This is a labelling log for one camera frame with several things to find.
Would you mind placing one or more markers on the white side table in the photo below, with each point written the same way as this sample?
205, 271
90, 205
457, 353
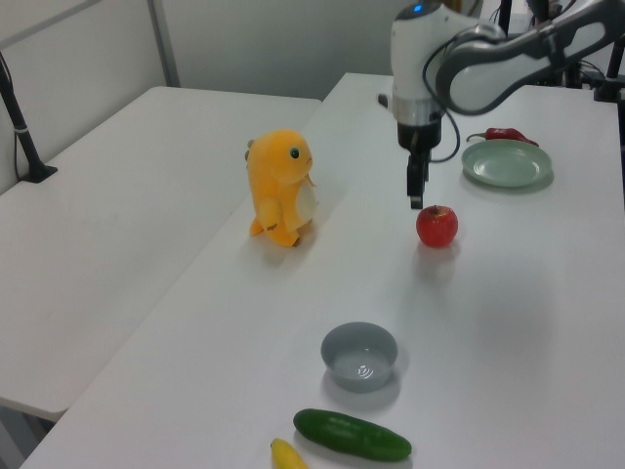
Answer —
122, 234

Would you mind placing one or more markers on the black camera stand pole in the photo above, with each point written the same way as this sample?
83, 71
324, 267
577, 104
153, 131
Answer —
22, 132

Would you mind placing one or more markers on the yellow banana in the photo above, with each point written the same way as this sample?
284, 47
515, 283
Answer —
285, 456

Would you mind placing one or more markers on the small grey bowl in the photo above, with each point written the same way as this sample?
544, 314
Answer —
359, 359

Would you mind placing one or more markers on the red chili pepper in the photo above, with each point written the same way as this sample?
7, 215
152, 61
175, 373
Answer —
505, 133

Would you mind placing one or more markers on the thin black upright pole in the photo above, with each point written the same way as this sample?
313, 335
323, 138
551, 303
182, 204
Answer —
504, 12

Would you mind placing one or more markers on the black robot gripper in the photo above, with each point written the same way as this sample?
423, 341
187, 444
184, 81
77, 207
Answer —
419, 136

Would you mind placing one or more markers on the black clamp stand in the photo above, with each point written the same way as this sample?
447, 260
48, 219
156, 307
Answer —
610, 85

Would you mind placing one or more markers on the orange plush dinosaur toy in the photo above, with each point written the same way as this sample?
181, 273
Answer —
283, 190

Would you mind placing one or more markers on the red apple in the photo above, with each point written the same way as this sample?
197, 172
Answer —
437, 227

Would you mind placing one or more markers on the green cucumber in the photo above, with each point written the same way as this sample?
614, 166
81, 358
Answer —
351, 434

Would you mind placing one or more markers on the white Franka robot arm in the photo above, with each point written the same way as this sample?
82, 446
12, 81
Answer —
488, 63

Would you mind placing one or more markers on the pale green plate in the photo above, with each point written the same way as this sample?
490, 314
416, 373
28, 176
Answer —
507, 167

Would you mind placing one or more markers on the grey aluminium partition post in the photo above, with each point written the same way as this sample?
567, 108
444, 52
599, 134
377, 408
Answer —
163, 44

